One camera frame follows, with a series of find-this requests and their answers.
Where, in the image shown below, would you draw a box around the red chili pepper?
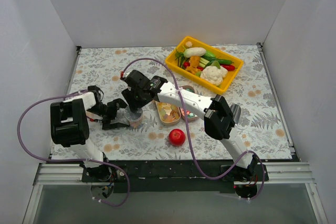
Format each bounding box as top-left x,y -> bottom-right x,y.
220,65 -> 236,71

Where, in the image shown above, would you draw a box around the beige tray gummy candies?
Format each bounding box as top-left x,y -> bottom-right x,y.
155,102 -> 181,126

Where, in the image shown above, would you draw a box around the red apple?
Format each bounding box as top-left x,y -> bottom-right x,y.
168,129 -> 186,146

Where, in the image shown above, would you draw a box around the pink tray colourful candies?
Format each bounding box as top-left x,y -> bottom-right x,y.
179,86 -> 198,122

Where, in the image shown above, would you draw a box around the white eggplant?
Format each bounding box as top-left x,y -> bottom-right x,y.
183,47 -> 206,58

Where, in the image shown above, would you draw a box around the metal scoop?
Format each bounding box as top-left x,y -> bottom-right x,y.
230,104 -> 241,125

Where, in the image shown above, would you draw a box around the aluminium rail frame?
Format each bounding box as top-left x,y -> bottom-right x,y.
24,45 -> 327,223

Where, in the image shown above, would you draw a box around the yellow plastic bin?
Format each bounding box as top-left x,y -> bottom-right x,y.
165,36 -> 244,94

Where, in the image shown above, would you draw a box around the orange yellow pepper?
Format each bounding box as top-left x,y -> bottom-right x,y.
186,56 -> 201,74

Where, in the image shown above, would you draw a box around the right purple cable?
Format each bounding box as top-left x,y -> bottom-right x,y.
120,58 -> 266,200

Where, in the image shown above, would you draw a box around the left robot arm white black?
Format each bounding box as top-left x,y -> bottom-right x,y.
50,86 -> 129,182

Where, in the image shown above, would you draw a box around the purple cable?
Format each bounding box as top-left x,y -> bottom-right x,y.
17,89 -> 131,207
120,58 -> 266,200

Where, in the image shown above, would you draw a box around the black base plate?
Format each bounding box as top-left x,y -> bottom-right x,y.
81,155 -> 269,194

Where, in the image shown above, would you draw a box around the silver jar lid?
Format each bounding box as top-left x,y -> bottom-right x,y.
124,107 -> 143,122

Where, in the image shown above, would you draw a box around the small beige mushroom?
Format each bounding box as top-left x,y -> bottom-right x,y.
185,41 -> 193,48

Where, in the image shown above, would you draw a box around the clear glass jar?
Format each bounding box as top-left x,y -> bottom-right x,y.
126,117 -> 143,129

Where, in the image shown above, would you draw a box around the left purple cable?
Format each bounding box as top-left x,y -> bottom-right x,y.
17,89 -> 131,207

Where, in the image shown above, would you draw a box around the white cauliflower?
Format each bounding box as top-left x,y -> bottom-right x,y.
200,66 -> 228,87

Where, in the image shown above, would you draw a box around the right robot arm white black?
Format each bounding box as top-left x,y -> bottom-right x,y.
121,70 -> 258,181

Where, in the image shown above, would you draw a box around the green cucumber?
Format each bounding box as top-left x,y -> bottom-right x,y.
202,56 -> 234,65

